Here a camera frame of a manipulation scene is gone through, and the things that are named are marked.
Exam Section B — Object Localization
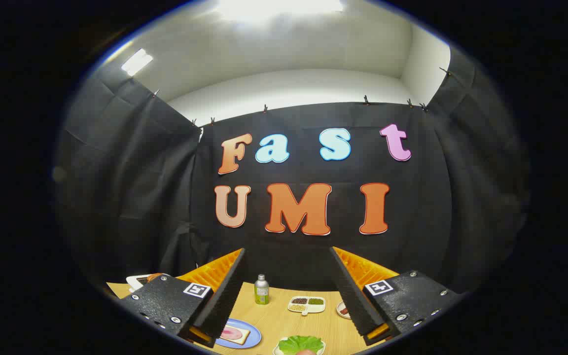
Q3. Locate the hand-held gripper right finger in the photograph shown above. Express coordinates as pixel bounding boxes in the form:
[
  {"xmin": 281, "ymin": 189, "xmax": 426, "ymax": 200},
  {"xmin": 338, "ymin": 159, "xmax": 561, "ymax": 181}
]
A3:
[{"xmin": 329, "ymin": 246, "xmax": 463, "ymax": 347}]

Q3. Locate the silver bottle with green label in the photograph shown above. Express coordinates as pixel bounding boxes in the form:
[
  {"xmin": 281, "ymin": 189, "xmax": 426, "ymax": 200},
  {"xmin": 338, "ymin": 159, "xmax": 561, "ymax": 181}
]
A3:
[{"xmin": 254, "ymin": 274, "xmax": 270, "ymax": 305}]

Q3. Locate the green lettuce leaf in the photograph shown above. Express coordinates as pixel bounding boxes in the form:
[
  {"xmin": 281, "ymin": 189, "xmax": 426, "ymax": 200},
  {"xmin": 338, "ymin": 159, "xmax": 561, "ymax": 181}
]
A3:
[{"xmin": 278, "ymin": 335, "xmax": 324, "ymax": 355}]

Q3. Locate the white rounded square plate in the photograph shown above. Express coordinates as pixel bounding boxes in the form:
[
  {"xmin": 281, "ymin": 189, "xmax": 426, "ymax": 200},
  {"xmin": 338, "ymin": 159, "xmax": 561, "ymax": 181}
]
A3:
[{"xmin": 273, "ymin": 340, "xmax": 326, "ymax": 355}]

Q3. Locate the blue round plate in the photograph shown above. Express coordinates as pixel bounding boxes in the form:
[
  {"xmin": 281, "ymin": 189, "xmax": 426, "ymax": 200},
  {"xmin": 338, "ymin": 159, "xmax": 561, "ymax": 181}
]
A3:
[{"xmin": 215, "ymin": 318, "xmax": 262, "ymax": 350}]

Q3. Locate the white toaster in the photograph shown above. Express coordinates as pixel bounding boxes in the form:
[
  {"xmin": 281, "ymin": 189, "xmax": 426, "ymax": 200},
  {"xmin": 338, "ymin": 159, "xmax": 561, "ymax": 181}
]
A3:
[{"xmin": 126, "ymin": 274, "xmax": 162, "ymax": 292}]

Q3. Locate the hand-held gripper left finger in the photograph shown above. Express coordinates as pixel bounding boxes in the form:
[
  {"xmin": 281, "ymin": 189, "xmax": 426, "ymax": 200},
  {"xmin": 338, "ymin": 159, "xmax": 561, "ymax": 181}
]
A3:
[{"xmin": 120, "ymin": 248, "xmax": 247, "ymax": 348}]

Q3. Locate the small ceiling light panel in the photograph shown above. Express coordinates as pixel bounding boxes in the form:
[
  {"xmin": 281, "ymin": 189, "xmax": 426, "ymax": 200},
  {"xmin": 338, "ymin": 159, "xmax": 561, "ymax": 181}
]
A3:
[{"xmin": 120, "ymin": 48, "xmax": 154, "ymax": 77}]

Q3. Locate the white bread slice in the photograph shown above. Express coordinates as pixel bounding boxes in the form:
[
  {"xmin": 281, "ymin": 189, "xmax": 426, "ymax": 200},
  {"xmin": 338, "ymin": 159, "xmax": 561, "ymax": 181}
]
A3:
[{"xmin": 220, "ymin": 324, "xmax": 251, "ymax": 344}]

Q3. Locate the white divided dish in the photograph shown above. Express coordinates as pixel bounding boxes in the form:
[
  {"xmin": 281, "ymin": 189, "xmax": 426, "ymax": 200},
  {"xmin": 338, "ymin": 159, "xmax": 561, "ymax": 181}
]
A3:
[{"xmin": 287, "ymin": 296, "xmax": 326, "ymax": 316}]

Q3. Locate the black backdrop cloth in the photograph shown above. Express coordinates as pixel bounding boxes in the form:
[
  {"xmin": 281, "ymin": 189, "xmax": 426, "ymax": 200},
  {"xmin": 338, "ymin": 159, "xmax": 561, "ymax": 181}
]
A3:
[{"xmin": 55, "ymin": 47, "xmax": 531, "ymax": 296}]

